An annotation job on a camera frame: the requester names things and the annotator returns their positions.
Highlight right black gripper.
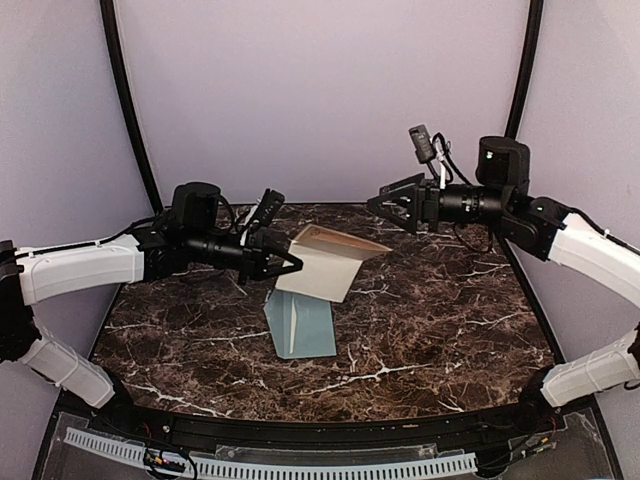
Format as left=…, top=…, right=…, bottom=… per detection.
left=368, top=171, right=512, bottom=234

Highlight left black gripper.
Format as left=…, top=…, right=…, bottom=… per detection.
left=186, top=227, right=303, bottom=286

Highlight beige ornate letter paper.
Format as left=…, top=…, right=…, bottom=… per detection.
left=275, top=225, right=392, bottom=303

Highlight teal paper envelope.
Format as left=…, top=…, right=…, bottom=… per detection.
left=264, top=290, right=337, bottom=360

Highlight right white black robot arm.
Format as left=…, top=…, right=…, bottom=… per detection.
left=367, top=126, right=639, bottom=434

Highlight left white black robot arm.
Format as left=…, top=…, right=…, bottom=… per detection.
left=1, top=182, right=303, bottom=436

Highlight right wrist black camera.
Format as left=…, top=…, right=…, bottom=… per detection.
left=408, top=124, right=436, bottom=164

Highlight wrist black camera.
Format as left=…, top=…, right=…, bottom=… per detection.
left=254, top=188, right=285, bottom=227
left=408, top=124, right=436, bottom=164

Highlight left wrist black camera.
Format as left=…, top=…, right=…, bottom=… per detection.
left=254, top=188, right=285, bottom=227

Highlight black front rail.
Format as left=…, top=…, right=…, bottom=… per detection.
left=84, top=405, right=553, bottom=451

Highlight white slotted cable duct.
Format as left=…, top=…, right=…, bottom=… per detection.
left=64, top=427, right=477, bottom=479

